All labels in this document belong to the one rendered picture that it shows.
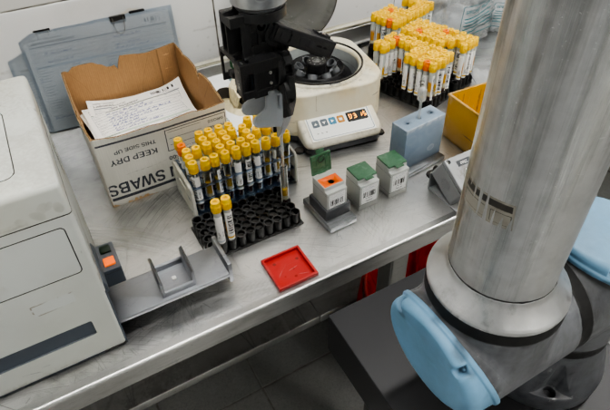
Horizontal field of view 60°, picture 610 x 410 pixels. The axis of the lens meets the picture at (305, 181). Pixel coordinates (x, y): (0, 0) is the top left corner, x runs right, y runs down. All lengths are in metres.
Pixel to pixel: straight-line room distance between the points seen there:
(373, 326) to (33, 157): 0.45
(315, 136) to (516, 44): 0.77
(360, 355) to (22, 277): 0.40
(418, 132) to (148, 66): 0.59
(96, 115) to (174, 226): 0.33
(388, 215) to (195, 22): 0.64
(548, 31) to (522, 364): 0.28
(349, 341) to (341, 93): 0.55
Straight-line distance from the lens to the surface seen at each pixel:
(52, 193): 0.62
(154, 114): 1.13
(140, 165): 0.98
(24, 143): 0.69
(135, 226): 0.97
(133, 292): 0.82
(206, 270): 0.82
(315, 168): 0.89
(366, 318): 0.71
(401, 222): 0.94
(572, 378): 0.67
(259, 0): 0.69
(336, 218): 0.91
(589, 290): 0.54
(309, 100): 1.05
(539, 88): 0.32
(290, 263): 0.86
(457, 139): 1.12
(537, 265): 0.41
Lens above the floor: 1.53
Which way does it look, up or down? 40 degrees down
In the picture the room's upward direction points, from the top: 2 degrees counter-clockwise
